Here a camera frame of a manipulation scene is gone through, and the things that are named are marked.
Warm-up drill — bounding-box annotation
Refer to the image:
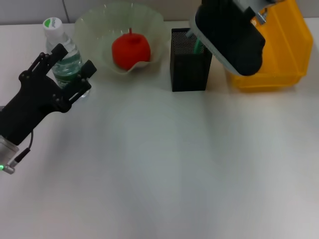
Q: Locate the translucent green fruit plate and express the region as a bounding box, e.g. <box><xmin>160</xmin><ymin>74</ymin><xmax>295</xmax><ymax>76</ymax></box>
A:
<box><xmin>74</xmin><ymin>2</ymin><xmax>165</xmax><ymax>75</ymax></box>

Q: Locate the mint green pen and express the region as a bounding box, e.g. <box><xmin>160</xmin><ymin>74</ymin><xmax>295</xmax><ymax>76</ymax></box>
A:
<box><xmin>193</xmin><ymin>36</ymin><xmax>208</xmax><ymax>55</ymax></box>

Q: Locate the black mesh pen holder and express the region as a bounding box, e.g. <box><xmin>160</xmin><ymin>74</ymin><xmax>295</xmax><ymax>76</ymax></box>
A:
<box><xmin>170</xmin><ymin>27</ymin><xmax>214</xmax><ymax>93</ymax></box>

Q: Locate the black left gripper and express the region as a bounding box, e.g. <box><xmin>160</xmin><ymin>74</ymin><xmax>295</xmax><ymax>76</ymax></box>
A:
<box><xmin>0</xmin><ymin>43</ymin><xmax>98</xmax><ymax>147</ymax></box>

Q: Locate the yellow plastic bin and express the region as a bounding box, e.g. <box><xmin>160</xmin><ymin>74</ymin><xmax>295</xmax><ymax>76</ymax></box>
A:
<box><xmin>225</xmin><ymin>0</ymin><xmax>315</xmax><ymax>93</ymax></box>

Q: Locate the clear bottle with green label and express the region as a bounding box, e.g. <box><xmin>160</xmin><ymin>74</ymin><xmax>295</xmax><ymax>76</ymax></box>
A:
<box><xmin>42</xmin><ymin>17</ymin><xmax>91</xmax><ymax>99</ymax></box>

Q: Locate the red-orange toy fruit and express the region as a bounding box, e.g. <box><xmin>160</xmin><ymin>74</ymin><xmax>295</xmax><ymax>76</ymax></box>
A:
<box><xmin>112</xmin><ymin>27</ymin><xmax>152</xmax><ymax>70</ymax></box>

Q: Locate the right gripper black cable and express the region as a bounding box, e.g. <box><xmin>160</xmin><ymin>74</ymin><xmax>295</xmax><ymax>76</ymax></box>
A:
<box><xmin>255</xmin><ymin>7</ymin><xmax>269</xmax><ymax>25</ymax></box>

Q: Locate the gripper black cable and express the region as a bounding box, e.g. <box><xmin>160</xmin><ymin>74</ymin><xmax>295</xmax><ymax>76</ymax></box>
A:
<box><xmin>6</xmin><ymin>128</ymin><xmax>35</xmax><ymax>171</ymax></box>
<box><xmin>255</xmin><ymin>7</ymin><xmax>269</xmax><ymax>25</ymax></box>

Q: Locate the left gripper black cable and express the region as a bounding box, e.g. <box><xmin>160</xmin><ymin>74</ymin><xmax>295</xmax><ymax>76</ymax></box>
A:
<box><xmin>6</xmin><ymin>128</ymin><xmax>35</xmax><ymax>171</ymax></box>

